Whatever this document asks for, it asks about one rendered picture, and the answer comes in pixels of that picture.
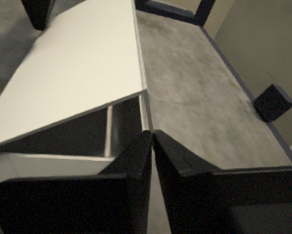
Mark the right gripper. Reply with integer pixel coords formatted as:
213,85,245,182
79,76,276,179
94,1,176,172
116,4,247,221
21,0,56,31

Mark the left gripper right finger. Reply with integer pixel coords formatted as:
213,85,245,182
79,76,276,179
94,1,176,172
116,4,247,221
154,129,292,234

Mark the white cardboard box with lid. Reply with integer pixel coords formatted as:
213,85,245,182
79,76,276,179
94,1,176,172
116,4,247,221
0,0,155,182

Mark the black cube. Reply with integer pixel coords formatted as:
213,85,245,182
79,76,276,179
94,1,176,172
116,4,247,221
254,84,292,121

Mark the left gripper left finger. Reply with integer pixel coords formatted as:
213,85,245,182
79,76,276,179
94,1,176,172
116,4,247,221
0,130,152,234

